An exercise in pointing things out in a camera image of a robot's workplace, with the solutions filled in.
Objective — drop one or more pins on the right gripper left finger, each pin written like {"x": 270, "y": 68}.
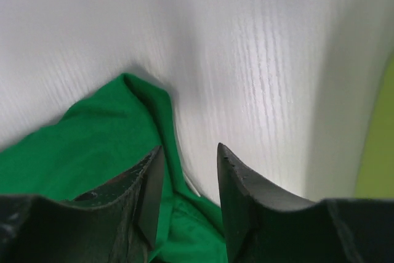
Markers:
{"x": 114, "y": 222}

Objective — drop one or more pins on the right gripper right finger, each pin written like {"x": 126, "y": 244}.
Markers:
{"x": 263, "y": 222}

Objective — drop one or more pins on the green t-shirt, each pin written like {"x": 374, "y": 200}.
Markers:
{"x": 100, "y": 137}

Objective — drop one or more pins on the lime green plastic tray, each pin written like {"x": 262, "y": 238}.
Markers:
{"x": 375, "y": 178}

